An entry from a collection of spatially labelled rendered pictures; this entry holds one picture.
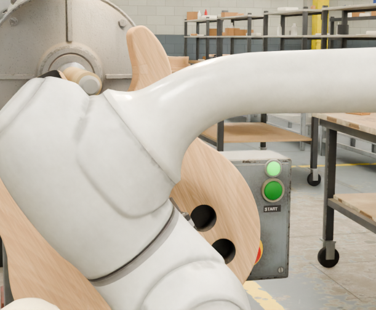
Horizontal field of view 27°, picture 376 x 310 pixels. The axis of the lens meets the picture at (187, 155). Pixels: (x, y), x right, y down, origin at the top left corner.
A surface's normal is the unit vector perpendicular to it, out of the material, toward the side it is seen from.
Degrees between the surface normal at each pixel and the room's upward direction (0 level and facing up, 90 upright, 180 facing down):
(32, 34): 84
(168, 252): 71
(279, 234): 90
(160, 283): 42
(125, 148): 80
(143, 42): 88
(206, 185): 88
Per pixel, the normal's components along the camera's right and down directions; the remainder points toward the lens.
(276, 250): 0.25, 0.14
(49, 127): 0.08, -0.18
